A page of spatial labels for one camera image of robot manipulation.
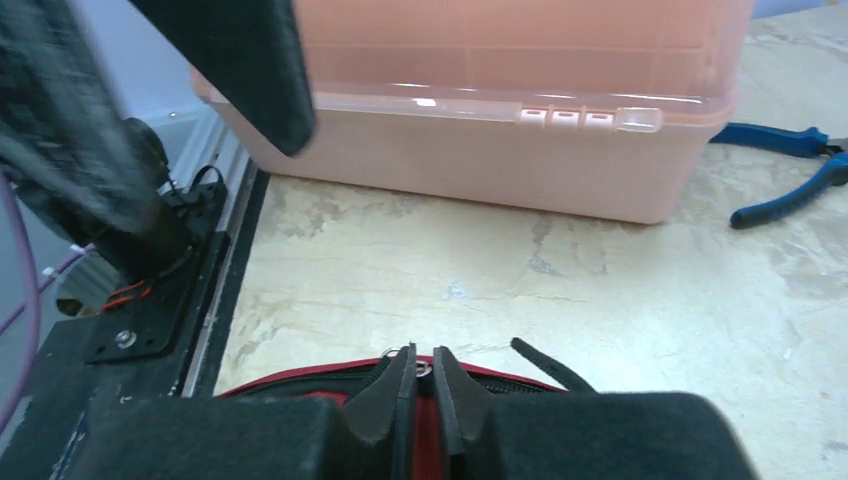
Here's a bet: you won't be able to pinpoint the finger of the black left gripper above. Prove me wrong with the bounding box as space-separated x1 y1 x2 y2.
133 0 317 156

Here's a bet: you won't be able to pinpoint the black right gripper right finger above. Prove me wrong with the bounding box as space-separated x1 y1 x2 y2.
432 347 758 479

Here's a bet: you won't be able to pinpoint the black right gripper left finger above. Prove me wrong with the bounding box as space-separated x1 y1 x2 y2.
65 345 417 479

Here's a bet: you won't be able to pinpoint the red student backpack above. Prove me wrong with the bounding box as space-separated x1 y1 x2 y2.
221 337 595 479

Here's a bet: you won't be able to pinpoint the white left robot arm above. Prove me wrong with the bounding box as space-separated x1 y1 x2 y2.
1 1 316 278

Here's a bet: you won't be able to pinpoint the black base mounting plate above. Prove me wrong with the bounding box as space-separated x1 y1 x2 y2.
1 168 269 479

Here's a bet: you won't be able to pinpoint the pink translucent plastic storage box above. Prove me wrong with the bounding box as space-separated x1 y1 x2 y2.
192 0 753 224

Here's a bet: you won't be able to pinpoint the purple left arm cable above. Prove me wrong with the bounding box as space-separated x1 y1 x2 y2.
0 172 94 432

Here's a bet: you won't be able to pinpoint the blue handled pliers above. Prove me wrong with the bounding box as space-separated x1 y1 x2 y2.
709 122 847 230

